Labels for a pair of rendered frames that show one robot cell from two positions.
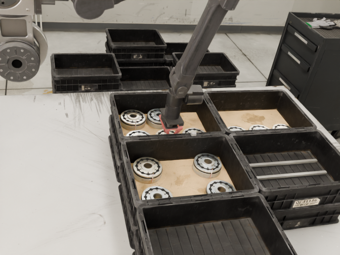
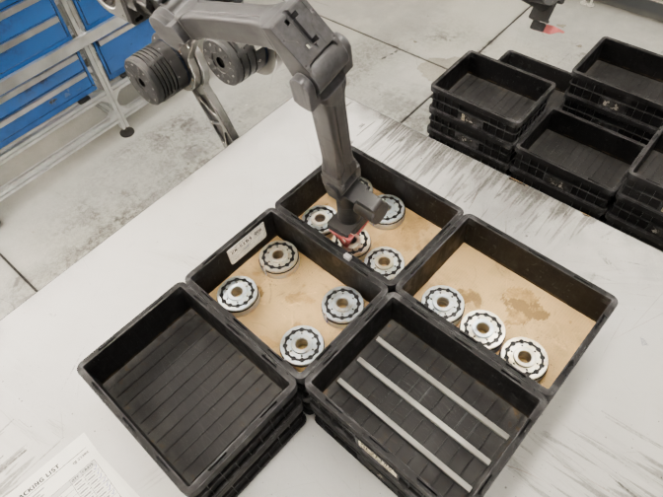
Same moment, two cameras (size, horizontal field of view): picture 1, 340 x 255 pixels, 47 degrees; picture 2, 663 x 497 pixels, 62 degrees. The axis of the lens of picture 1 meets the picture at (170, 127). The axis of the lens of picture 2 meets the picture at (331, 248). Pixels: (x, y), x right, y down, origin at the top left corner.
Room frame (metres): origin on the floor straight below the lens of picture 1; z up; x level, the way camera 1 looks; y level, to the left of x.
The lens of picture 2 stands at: (0.82, -0.78, 2.00)
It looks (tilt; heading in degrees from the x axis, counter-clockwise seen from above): 53 degrees down; 68
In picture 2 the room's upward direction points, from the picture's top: 6 degrees counter-clockwise
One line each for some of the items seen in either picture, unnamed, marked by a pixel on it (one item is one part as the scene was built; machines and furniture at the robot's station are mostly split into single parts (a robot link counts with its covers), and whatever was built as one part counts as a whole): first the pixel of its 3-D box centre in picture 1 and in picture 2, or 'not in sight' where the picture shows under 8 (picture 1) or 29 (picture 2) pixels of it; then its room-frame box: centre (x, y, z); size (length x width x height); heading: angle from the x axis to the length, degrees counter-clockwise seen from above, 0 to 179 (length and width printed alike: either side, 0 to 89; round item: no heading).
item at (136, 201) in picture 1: (186, 166); (284, 286); (0.98, -0.08, 0.92); 0.40 x 0.30 x 0.02; 110
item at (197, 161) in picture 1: (207, 162); (342, 304); (1.09, -0.16, 0.86); 0.10 x 0.10 x 0.01
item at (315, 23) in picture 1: (321, 22); not in sight; (2.78, -0.93, 0.88); 0.25 x 0.19 x 0.03; 112
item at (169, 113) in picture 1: (172, 111); (348, 211); (1.20, 0.00, 0.98); 0.10 x 0.07 x 0.07; 24
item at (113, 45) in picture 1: (133, 64); (616, 114); (2.67, 0.35, 0.37); 0.40 x 0.30 x 0.45; 112
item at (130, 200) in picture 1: (184, 178); (287, 297); (0.98, -0.08, 0.87); 0.40 x 0.30 x 0.11; 110
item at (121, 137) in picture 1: (165, 114); (367, 210); (1.26, 0.03, 0.92); 0.40 x 0.30 x 0.02; 110
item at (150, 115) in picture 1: (159, 116); (386, 208); (1.33, 0.05, 0.86); 0.10 x 0.10 x 0.01
